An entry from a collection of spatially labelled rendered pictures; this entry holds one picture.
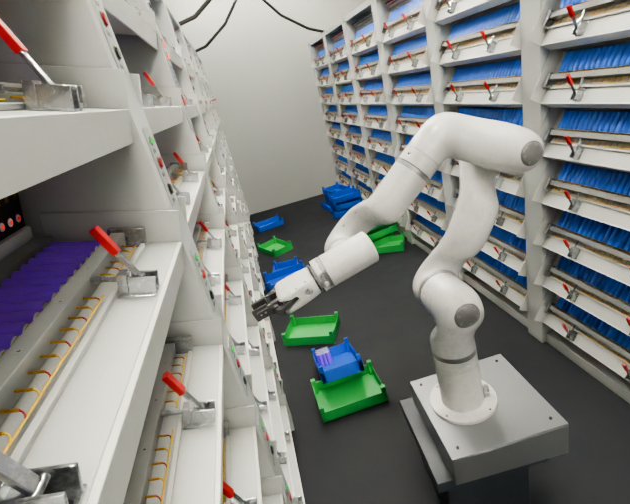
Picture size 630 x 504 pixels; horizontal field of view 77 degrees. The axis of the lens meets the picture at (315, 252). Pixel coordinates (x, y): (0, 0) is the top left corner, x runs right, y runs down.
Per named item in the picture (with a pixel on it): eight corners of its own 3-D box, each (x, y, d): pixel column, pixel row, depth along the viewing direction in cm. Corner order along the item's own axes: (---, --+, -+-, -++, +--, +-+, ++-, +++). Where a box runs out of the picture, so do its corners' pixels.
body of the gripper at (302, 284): (330, 296, 94) (289, 320, 94) (321, 279, 104) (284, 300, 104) (316, 272, 91) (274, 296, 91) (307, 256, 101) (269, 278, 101)
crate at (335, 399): (372, 371, 192) (369, 359, 189) (388, 400, 174) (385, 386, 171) (314, 392, 189) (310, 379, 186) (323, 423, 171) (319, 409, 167)
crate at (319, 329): (340, 322, 237) (337, 310, 234) (334, 343, 220) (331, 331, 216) (293, 325, 246) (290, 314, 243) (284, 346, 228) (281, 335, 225)
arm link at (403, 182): (382, 152, 102) (314, 247, 107) (407, 160, 87) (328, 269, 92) (406, 172, 105) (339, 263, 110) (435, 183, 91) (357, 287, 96)
